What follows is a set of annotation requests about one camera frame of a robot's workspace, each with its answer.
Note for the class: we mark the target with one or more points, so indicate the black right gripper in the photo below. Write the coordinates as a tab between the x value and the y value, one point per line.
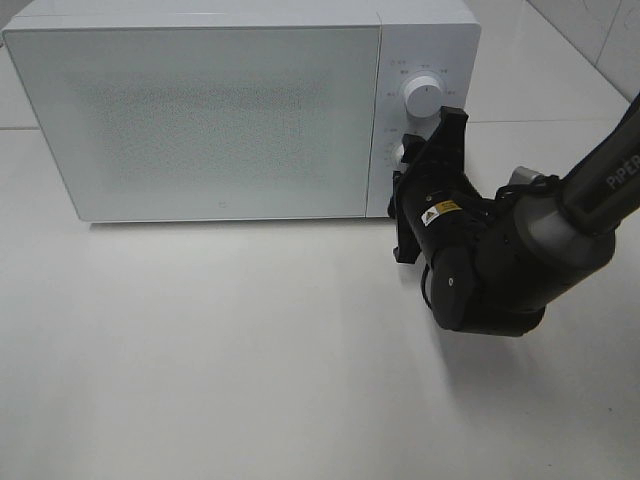
433	202

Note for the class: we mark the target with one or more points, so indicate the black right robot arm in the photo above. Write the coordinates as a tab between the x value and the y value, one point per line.
492	265

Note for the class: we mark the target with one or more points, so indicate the upper white power knob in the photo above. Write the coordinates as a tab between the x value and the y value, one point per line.
423	95

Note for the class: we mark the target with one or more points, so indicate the white microwave door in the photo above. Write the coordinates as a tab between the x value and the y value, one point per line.
205	124

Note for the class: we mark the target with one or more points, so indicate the white microwave oven body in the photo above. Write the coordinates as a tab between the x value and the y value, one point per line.
441	37

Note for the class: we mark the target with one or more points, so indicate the white timer knob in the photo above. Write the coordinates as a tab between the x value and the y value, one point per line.
397	156

